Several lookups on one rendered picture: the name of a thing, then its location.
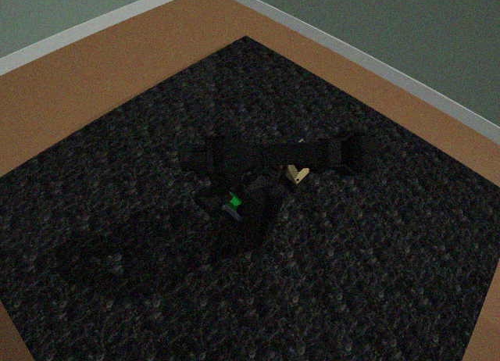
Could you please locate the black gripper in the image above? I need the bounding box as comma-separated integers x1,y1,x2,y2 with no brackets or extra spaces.
194,166,263,216

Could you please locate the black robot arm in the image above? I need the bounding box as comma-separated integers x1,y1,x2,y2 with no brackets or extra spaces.
179,130,377,184

